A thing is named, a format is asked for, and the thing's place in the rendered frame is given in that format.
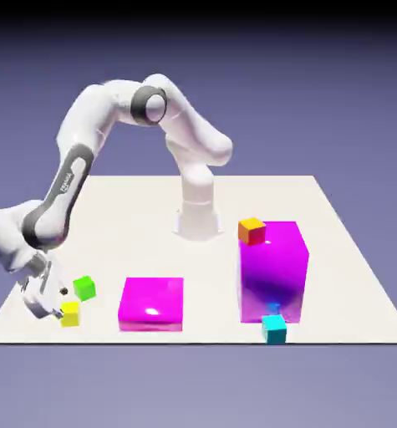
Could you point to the small orange cube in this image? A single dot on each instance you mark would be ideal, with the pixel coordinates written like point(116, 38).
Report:
point(251, 230)

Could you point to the small green cube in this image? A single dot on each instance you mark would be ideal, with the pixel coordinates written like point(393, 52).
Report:
point(84, 288)

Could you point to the tall magenta box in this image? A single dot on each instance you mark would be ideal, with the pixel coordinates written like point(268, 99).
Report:
point(273, 274)

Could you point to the small yellow cube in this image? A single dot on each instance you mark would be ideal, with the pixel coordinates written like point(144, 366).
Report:
point(70, 314)

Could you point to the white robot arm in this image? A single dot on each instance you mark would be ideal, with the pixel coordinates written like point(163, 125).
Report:
point(84, 110)

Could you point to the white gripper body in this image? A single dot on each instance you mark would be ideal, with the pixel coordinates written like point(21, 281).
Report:
point(39, 296)

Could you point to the small cyan cube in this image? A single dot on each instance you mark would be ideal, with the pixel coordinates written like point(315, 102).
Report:
point(274, 329)

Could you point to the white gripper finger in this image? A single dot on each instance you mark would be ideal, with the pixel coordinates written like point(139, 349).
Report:
point(63, 291)
point(57, 313)

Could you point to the flat magenta box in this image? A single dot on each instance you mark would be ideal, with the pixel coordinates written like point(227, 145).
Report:
point(151, 302)

